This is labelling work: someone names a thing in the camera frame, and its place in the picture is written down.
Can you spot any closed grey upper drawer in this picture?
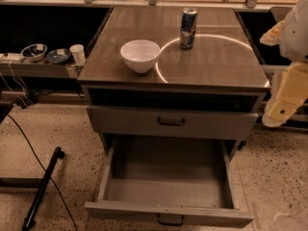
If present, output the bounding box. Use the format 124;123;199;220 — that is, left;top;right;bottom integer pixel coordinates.
87;105;258;141

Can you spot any black stand leg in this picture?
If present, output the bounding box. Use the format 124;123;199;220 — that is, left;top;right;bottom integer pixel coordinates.
22;147;64;231

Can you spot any black floor cable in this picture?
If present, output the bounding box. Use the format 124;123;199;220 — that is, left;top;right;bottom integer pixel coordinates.
5;113;79;231

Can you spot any patterned small bowl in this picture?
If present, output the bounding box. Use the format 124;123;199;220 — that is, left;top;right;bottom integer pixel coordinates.
21;43;47;62

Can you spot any white paper cup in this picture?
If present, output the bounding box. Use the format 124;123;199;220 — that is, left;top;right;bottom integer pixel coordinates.
69;44;86;64

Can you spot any dark chair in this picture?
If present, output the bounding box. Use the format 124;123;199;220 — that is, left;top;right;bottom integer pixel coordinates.
269;6;292;24

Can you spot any grey side shelf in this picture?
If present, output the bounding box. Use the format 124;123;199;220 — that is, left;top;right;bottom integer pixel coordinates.
0;61;83;78

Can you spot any white bowl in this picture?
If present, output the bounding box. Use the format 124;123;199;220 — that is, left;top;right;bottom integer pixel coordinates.
120;39;161;73

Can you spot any redbull can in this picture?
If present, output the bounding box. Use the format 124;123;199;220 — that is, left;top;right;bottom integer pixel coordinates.
179;8;198;50

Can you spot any white power strip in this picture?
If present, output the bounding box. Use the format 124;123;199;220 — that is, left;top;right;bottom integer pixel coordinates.
0;53;24;62

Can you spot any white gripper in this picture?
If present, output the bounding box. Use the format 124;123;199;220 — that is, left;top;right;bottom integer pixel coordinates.
260;21;308;127

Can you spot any grey drawer cabinet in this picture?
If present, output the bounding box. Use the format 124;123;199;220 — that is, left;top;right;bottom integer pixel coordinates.
78;6;270;154

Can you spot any open grey drawer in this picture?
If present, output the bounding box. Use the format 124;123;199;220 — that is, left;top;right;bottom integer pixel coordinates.
85;136;254;228

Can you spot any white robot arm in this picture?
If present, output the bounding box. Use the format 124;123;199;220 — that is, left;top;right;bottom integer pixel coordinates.
260;0;308;127

